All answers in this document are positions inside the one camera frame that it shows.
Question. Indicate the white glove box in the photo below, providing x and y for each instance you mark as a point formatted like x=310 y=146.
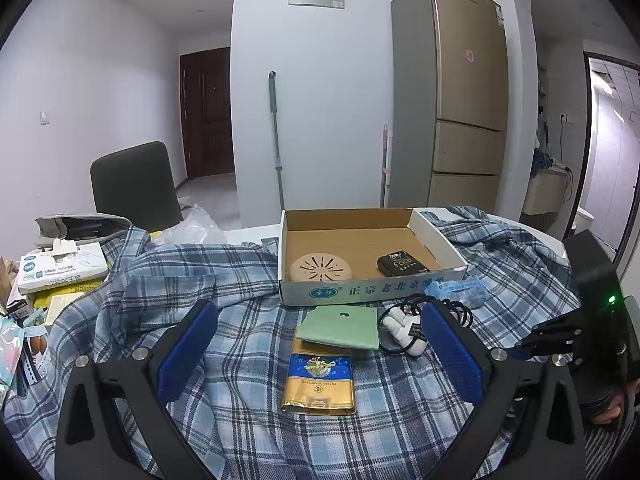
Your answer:
x=55 y=267

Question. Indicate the white plush toy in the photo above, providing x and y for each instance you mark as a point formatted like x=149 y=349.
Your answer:
x=400 y=331

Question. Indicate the white toilet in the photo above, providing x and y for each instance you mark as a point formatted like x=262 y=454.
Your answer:
x=584 y=220

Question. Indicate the clear plastic bag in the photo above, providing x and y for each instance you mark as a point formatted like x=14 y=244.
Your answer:
x=195 y=227

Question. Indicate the dark brown door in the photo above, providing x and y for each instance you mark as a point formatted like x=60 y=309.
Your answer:
x=207 y=115

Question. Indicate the grey fabric bag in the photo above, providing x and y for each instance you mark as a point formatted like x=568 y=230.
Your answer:
x=80 y=225

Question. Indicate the person's right hand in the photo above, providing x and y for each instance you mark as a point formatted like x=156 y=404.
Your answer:
x=608 y=413

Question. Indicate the beige vanity cabinet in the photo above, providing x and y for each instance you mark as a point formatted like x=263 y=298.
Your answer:
x=545 y=192

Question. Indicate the pastel patterned packet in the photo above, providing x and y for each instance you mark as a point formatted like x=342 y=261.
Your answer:
x=10 y=350

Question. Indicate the small black packet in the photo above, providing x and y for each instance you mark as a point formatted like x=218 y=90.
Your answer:
x=400 y=263

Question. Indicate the white wall switch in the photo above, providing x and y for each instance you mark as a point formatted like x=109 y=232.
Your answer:
x=45 y=118

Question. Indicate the round beige perforated disc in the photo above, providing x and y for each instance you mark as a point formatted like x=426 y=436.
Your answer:
x=322 y=267

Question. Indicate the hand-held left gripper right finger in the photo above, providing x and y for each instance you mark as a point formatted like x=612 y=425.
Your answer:
x=452 y=355

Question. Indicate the green cloth pouch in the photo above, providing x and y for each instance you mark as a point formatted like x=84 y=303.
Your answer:
x=345 y=327

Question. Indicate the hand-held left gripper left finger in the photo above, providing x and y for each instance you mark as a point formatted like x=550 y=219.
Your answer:
x=186 y=349

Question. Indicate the dark grey chair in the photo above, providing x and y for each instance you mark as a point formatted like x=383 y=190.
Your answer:
x=132 y=190

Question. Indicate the gold and blue packet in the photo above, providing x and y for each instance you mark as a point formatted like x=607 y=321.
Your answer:
x=319 y=377

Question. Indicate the open cardboard box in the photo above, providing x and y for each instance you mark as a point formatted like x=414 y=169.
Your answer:
x=360 y=240

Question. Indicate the blue plaid shirt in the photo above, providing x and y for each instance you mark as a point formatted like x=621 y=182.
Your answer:
x=240 y=410

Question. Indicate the yellow packet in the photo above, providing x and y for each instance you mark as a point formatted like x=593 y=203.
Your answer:
x=62 y=305

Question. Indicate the blue face mask pack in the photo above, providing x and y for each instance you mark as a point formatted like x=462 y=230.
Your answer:
x=462 y=291

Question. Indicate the gold refrigerator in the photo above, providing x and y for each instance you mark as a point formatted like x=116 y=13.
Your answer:
x=460 y=110

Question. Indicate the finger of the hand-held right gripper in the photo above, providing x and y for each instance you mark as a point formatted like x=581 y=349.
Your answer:
x=557 y=327
x=545 y=347

